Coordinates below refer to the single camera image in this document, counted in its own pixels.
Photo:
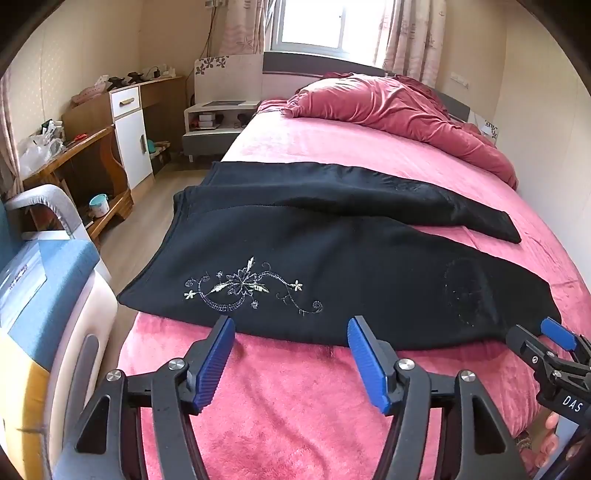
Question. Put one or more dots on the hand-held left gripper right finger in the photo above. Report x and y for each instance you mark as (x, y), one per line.
(367, 369)

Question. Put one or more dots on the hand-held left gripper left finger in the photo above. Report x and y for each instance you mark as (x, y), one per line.
(214, 364)

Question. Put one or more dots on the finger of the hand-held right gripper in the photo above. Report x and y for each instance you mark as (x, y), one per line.
(556, 333)
(526, 344)

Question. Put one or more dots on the black embroidered pants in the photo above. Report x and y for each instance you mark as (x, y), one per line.
(323, 240)

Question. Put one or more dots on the person's right hand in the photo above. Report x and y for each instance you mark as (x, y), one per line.
(551, 438)

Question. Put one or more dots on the teal cup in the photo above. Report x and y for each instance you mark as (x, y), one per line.
(99, 206)

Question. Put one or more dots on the grey chair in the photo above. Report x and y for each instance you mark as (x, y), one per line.
(60, 203)

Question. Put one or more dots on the white grey nightstand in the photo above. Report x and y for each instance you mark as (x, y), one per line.
(207, 134)

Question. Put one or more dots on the pink bed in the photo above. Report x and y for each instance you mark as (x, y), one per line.
(323, 138)

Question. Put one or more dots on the white cabinet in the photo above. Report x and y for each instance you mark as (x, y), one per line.
(131, 138)

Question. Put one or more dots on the low wooden shelf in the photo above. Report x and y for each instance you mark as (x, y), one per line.
(69, 157)

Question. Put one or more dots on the dark pink duvet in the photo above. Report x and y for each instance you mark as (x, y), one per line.
(392, 106)

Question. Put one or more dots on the wooden desk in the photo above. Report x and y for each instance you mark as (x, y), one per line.
(161, 101)

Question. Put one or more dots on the clear plastic bag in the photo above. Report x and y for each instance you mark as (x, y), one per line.
(37, 152)

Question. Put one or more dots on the grey white floral headboard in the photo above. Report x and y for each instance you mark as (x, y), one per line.
(231, 76)

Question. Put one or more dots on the pink basket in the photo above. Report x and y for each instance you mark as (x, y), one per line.
(87, 95)

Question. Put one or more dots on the pink floral curtain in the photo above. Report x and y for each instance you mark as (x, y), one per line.
(413, 37)
(244, 27)

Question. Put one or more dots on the window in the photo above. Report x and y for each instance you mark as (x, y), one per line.
(323, 23)

